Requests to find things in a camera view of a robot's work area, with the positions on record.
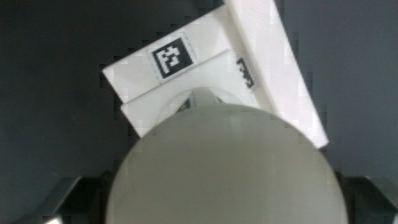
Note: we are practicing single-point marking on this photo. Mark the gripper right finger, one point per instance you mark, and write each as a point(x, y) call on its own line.
point(370, 195)

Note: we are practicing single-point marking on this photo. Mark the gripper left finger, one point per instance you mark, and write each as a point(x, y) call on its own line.
point(75, 203)

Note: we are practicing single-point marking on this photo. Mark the white lamp bulb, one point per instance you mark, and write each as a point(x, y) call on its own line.
point(224, 169)

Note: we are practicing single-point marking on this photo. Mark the white lamp base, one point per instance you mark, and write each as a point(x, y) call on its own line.
point(191, 60)

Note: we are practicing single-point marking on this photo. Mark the white right corner block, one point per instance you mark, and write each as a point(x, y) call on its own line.
point(262, 31)

